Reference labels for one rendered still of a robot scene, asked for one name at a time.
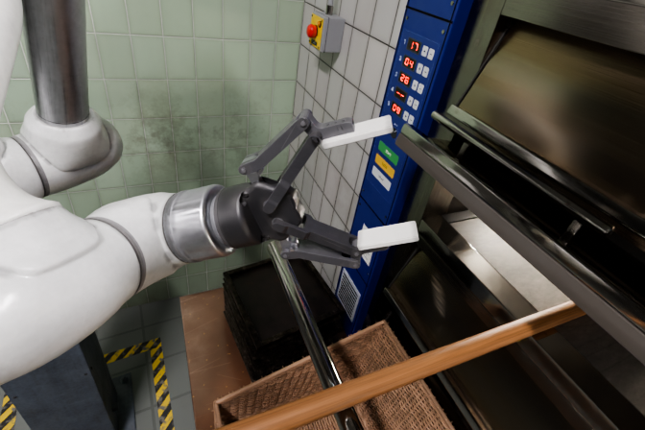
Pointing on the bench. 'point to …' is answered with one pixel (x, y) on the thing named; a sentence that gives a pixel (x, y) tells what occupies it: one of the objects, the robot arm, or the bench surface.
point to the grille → (348, 295)
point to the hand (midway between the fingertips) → (394, 183)
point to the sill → (571, 377)
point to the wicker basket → (304, 369)
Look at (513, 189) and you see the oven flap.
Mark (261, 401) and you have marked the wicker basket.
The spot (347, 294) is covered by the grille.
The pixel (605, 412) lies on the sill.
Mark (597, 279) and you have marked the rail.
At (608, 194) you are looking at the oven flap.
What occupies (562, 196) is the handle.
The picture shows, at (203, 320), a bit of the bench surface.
